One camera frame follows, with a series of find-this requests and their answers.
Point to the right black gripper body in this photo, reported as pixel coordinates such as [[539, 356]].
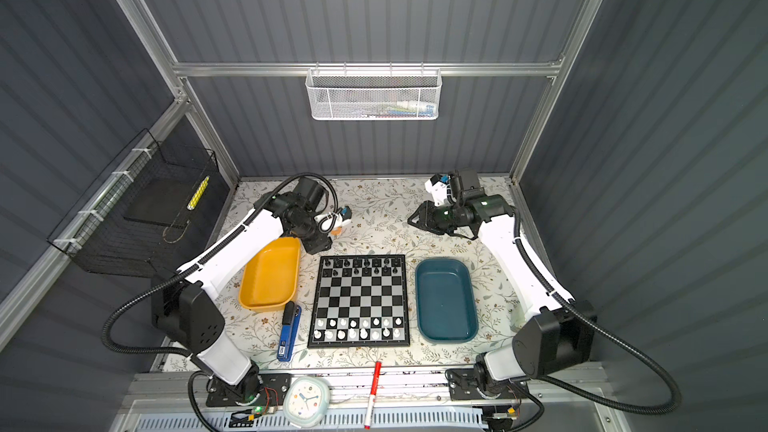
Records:
[[439, 219]]

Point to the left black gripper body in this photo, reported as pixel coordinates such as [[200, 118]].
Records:
[[314, 239]]

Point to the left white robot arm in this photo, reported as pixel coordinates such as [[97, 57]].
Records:
[[303, 206]]

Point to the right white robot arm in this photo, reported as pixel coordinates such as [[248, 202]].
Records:
[[558, 330]]

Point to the yellow plastic tray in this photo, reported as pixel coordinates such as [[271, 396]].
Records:
[[270, 279]]

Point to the blue stapler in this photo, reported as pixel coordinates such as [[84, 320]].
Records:
[[289, 331]]

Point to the black white chessboard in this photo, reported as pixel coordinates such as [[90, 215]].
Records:
[[360, 301]]

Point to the teal plastic tray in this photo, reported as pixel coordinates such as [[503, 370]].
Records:
[[446, 310]]

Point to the red white marker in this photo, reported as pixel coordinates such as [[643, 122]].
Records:
[[368, 418]]

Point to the small white clock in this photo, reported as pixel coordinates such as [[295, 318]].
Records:
[[306, 402]]

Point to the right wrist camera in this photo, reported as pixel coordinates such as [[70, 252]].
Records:
[[452, 188]]

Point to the white wire basket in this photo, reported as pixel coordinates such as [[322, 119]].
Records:
[[374, 94]]

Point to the black wire basket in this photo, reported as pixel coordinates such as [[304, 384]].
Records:
[[153, 214]]

